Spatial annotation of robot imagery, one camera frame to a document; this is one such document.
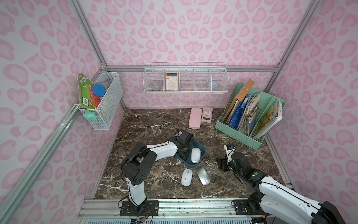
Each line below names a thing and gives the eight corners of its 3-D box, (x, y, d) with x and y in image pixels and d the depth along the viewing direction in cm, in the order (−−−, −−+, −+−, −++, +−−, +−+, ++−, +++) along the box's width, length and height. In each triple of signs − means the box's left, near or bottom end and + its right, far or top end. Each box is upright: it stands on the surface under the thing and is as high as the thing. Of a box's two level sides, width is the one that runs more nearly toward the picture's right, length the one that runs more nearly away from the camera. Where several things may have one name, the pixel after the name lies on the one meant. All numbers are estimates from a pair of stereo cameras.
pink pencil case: (188, 128, 109) (188, 126, 107) (190, 109, 122) (191, 107, 120) (200, 129, 108) (200, 127, 106) (202, 110, 121) (202, 108, 119)
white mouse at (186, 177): (180, 184, 83) (179, 183, 81) (184, 169, 89) (184, 167, 87) (190, 187, 82) (190, 186, 80) (193, 171, 88) (193, 169, 86)
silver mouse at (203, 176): (201, 186, 82) (202, 185, 80) (195, 169, 89) (195, 168, 87) (211, 183, 83) (211, 182, 82) (203, 166, 90) (204, 165, 88)
